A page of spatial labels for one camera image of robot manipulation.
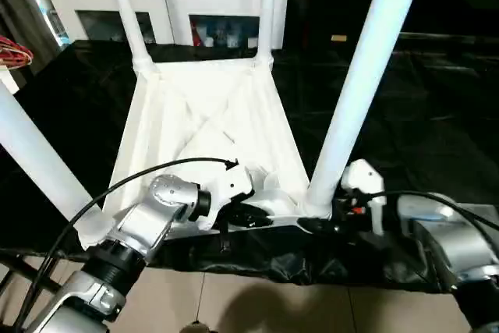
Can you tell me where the white plastic table top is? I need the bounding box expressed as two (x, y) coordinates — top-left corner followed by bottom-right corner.
(78, 56), (322, 250)

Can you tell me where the white plastic table leg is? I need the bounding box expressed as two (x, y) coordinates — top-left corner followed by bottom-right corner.
(300, 0), (430, 218)
(104, 0), (154, 75)
(0, 83), (96, 228)
(256, 0), (279, 69)

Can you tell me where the black work mat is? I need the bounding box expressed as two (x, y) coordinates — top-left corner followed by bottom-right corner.
(0, 37), (499, 295)

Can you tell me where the black flat bar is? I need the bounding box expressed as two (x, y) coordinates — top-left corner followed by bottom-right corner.
(398, 33), (499, 51)

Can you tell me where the black folding table frame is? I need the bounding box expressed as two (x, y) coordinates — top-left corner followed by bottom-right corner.
(0, 251), (55, 333)

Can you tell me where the red cable bundle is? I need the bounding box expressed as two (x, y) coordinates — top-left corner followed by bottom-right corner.
(0, 34), (34, 69)

